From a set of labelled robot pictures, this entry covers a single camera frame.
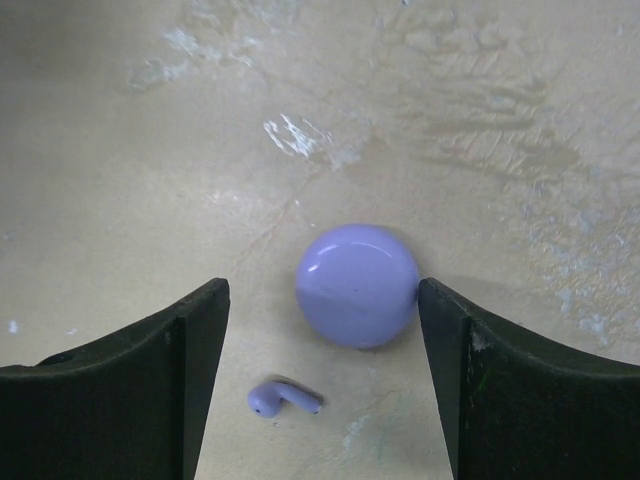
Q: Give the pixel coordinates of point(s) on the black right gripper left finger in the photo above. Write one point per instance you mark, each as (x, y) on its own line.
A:
(130, 405)

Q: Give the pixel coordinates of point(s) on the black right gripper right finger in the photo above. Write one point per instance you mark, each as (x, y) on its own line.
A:
(516, 405)

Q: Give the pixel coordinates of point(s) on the purple earbud charging case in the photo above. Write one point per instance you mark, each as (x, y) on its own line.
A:
(356, 285)

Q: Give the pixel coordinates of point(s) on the purple earbud right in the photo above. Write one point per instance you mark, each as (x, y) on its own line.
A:
(267, 399)

